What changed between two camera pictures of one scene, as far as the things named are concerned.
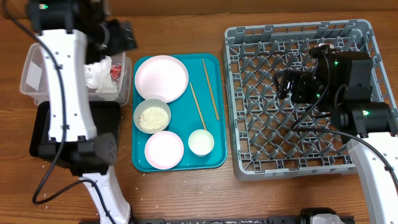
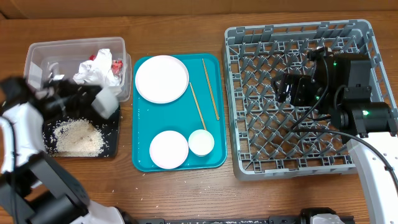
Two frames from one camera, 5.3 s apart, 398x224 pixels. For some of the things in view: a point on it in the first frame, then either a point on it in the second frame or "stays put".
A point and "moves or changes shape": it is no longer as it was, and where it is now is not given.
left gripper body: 111,40 → 69,99
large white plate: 161,77 stays put
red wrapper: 115,72 moves or changes shape
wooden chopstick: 211,92 stays put
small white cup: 201,142 stays put
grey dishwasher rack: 265,148 stays put
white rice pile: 153,119 moves or changes shape
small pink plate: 164,149 moves or changes shape
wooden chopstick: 200,109 stays put
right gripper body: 304,89 stays put
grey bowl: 152,116 → 106,102
